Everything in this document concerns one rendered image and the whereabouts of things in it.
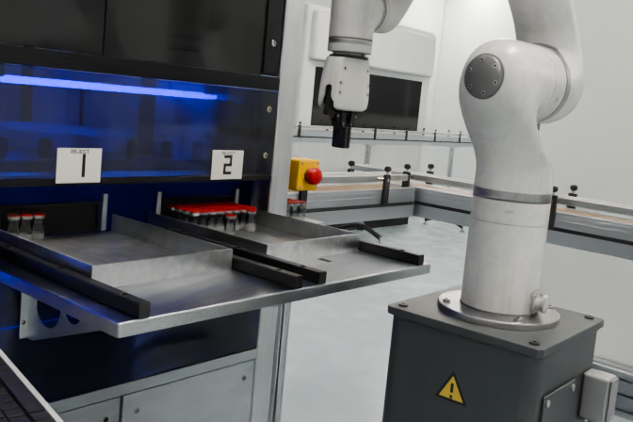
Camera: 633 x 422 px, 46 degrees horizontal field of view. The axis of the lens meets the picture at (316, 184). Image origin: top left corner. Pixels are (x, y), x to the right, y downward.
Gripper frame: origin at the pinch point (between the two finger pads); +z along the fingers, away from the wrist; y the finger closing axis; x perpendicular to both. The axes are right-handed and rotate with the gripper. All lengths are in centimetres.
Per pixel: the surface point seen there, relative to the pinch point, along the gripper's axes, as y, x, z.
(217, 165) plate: 10.4, -23.3, 8.3
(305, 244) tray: 10.5, 2.6, 19.5
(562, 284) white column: -143, -11, 50
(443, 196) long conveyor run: -82, -26, 19
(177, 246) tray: 28.9, -10.9, 20.8
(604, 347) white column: -143, 6, 68
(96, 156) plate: 38.3, -23.0, 6.5
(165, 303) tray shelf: 49, 13, 22
